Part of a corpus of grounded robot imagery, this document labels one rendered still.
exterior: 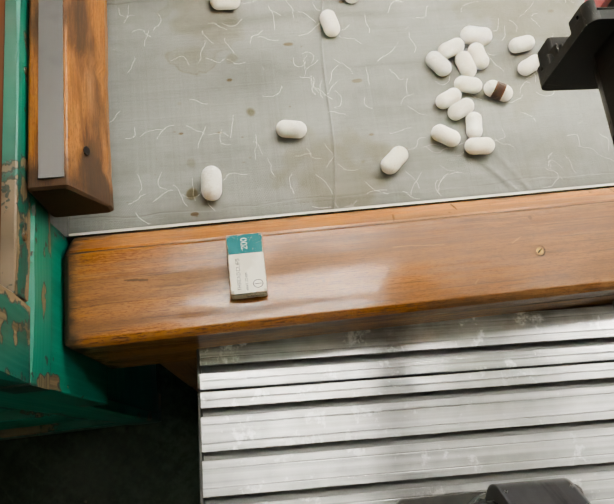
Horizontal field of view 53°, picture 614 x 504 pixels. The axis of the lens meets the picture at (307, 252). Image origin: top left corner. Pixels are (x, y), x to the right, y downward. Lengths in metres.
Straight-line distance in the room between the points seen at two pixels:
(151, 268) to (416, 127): 0.33
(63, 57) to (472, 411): 0.55
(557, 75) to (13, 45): 0.45
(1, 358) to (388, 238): 0.37
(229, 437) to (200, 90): 0.38
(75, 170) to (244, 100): 0.23
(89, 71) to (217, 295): 0.25
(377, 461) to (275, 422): 0.12
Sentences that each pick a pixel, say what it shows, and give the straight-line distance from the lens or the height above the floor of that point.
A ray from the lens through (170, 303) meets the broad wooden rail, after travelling 0.62.
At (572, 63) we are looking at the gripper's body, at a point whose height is 1.06.
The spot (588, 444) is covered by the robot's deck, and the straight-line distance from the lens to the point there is 0.77.
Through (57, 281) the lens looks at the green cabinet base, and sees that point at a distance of 0.64.
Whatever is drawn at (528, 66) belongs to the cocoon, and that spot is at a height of 0.76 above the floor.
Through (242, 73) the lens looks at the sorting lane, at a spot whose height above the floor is 0.74.
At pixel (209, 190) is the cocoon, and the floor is 0.76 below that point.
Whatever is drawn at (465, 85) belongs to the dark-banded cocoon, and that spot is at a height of 0.76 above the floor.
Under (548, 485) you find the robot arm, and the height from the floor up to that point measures 0.80.
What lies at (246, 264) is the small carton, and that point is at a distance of 0.60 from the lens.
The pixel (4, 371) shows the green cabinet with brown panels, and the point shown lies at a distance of 0.51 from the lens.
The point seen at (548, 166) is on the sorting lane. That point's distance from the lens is 0.75.
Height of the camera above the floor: 1.36
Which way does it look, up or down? 72 degrees down
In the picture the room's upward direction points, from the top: 12 degrees clockwise
